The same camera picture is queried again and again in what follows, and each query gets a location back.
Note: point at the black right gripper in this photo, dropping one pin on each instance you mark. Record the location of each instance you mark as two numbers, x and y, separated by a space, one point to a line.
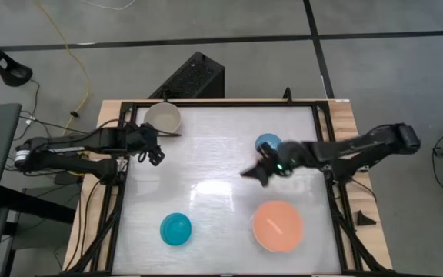
292 155

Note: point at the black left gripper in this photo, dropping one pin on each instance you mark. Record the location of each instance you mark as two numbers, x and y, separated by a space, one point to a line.
144 137

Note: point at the beige bowl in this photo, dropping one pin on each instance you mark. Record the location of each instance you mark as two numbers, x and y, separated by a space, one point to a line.
164 115

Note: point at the teal bowl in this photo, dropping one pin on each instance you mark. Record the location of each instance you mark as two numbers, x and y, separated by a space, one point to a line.
175 229

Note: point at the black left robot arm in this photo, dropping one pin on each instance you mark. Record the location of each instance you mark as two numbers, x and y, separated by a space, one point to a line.
102 138

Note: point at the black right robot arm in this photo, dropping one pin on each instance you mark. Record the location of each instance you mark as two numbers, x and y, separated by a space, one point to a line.
360 146

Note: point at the small blue bowl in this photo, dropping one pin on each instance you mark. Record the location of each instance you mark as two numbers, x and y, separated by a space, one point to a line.
267 139

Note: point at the black computer tower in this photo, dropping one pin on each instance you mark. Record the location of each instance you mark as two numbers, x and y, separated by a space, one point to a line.
190 77

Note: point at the wooden table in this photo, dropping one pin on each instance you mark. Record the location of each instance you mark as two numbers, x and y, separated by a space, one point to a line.
344 119

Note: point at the black curved stand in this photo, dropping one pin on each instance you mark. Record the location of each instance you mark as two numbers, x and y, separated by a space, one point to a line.
10 71

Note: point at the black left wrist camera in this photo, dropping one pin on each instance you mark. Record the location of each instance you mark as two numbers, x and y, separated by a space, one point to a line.
156 155

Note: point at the black table frame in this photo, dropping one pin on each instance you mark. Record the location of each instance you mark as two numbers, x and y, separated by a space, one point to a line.
225 104

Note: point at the black frame top clip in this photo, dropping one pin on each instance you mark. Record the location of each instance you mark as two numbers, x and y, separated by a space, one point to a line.
287 95

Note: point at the black triangular bracket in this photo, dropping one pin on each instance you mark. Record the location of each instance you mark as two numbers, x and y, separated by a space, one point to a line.
365 219

